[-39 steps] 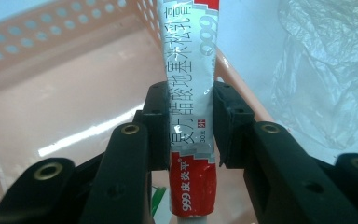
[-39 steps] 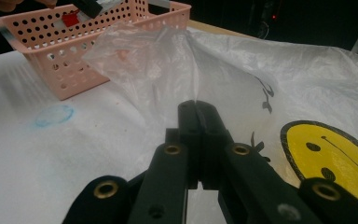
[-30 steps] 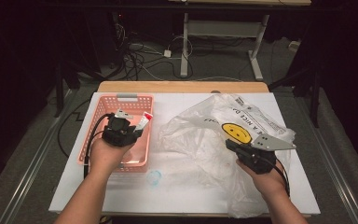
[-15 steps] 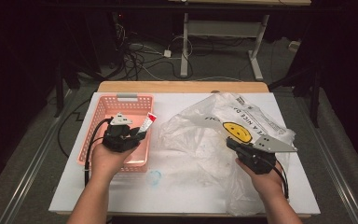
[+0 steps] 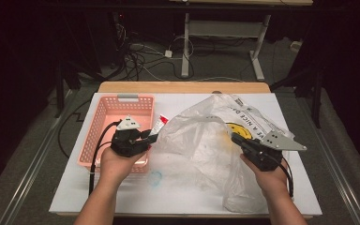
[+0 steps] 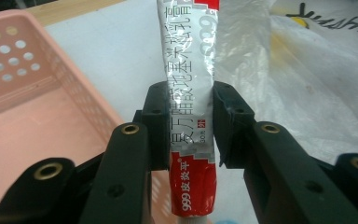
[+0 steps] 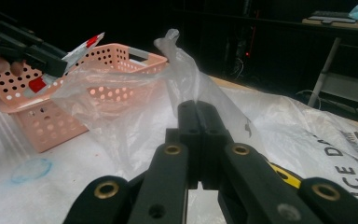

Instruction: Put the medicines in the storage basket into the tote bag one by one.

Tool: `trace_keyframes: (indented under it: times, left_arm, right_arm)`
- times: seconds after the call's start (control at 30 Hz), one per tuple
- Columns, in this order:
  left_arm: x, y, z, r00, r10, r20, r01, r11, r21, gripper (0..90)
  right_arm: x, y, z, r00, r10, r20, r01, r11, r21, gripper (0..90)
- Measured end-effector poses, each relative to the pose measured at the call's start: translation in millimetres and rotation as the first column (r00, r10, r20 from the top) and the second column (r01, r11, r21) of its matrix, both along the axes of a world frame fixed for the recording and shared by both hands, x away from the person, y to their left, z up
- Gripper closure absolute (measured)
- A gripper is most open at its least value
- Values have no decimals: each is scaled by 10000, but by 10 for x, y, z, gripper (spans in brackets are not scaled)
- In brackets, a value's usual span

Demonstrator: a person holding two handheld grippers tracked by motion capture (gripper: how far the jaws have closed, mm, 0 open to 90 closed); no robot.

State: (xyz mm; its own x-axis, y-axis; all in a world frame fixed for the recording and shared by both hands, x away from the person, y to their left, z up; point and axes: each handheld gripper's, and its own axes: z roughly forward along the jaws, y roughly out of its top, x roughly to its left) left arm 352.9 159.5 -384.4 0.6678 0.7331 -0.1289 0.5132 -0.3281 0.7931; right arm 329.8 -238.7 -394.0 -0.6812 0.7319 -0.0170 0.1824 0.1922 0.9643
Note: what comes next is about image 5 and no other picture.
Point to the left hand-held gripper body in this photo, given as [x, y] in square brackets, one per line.
[126, 142]

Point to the red and white tube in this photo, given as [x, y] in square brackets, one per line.
[160, 123]

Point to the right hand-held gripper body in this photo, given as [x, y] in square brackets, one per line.
[278, 143]

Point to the person's left hand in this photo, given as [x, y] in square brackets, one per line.
[117, 168]

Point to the small white box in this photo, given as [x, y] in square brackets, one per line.
[296, 46]

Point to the black stand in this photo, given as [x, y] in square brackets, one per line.
[316, 100]

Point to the white power adapter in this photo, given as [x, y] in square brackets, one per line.
[168, 53]

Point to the white board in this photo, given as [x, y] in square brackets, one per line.
[168, 193]

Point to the pink plastic basket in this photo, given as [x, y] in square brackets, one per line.
[100, 125]

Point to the wooden table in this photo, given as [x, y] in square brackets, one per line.
[184, 86]

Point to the white metal desk frame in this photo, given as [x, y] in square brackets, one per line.
[186, 47]

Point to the person's right hand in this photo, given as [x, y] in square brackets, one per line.
[272, 182]

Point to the metal floor rail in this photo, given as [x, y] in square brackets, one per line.
[334, 162]
[34, 159]

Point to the clear printed plastic bag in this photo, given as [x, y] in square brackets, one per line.
[206, 150]

